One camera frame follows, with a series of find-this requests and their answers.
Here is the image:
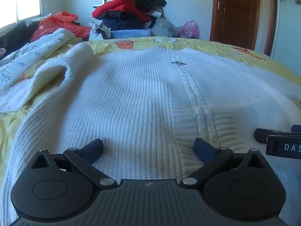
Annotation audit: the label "yellow carrot print bedsheet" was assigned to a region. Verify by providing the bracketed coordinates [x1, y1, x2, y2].
[1, 37, 300, 178]

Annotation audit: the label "pink plastic bag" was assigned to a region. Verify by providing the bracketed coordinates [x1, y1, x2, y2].
[179, 21, 199, 39]

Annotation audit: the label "dark navy clothes in pile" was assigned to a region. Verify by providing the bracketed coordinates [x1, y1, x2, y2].
[97, 10, 151, 31]

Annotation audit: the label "red plastic bag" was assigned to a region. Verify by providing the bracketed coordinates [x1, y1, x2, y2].
[30, 11, 91, 42]

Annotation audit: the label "white knit sweater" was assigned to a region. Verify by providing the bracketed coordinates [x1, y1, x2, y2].
[1, 43, 300, 225]

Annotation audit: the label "window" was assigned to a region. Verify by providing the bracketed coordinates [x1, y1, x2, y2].
[1, 0, 42, 30]

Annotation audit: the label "white wardrobe with flower stickers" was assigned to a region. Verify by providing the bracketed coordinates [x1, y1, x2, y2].
[272, 0, 300, 76]

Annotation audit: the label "grey fabric heap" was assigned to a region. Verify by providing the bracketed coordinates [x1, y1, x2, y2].
[148, 17, 181, 37]

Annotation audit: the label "grey white crumpled cloth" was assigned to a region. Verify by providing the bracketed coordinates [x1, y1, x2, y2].
[89, 20, 111, 41]

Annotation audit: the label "light blue knit basket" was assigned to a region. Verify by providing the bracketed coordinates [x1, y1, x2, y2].
[111, 29, 153, 39]

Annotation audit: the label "black garment by window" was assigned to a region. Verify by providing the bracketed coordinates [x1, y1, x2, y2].
[1, 22, 39, 60]

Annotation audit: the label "white printed quilt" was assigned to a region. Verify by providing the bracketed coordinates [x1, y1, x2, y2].
[1, 29, 75, 88]

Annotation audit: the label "brown wooden door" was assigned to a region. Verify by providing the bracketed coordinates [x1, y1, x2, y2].
[210, 0, 279, 56]

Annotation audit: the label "red jacket on pile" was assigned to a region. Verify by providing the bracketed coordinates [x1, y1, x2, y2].
[92, 0, 151, 22]

